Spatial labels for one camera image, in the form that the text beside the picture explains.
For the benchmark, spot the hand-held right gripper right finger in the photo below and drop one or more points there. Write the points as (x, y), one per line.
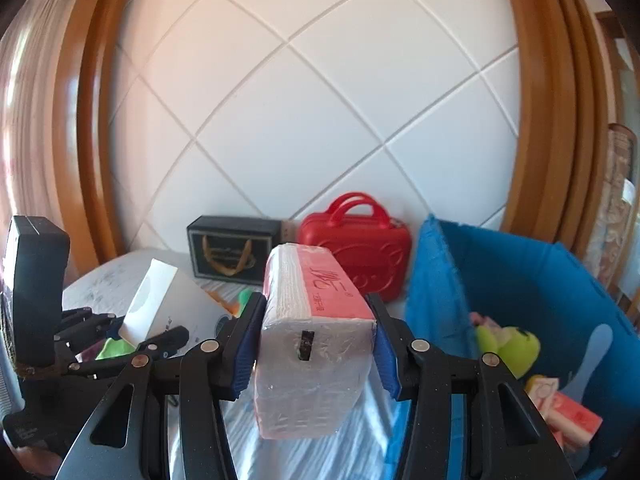
(385, 360)

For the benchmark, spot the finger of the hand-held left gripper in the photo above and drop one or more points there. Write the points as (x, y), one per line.
(87, 322)
(150, 347)

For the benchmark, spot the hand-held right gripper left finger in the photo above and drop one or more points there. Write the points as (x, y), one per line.
(247, 347)

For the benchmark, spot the white box with grey circle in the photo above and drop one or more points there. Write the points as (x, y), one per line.
(175, 305)

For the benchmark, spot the large pink tissue pack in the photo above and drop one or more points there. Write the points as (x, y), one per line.
(320, 335)

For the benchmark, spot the pink doll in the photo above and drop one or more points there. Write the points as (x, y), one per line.
(481, 321)

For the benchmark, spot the green pea shooter plush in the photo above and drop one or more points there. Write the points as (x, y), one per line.
(510, 350)

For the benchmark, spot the pink green tissue packet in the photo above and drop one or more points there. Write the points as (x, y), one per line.
(542, 392)

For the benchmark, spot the blue folding crate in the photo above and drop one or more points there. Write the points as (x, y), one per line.
(525, 280)

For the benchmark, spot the pink white tissue packet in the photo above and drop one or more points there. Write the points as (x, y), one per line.
(575, 422)

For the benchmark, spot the white round desktop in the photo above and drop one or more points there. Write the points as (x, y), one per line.
(110, 272)

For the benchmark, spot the green purple leaf plush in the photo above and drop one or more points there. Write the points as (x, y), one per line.
(112, 349)

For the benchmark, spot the black gift box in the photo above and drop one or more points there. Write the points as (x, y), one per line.
(230, 245)

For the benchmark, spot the red small suitcase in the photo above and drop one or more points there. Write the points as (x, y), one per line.
(350, 250)

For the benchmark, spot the pink sheer curtain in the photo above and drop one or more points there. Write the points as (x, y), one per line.
(30, 110)

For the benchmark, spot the patterned curtain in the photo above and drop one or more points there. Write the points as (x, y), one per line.
(617, 210)

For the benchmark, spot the beige wall outlet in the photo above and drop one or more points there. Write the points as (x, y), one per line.
(290, 231)

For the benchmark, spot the wooden wall frame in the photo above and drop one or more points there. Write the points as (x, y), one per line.
(550, 110)
(90, 110)

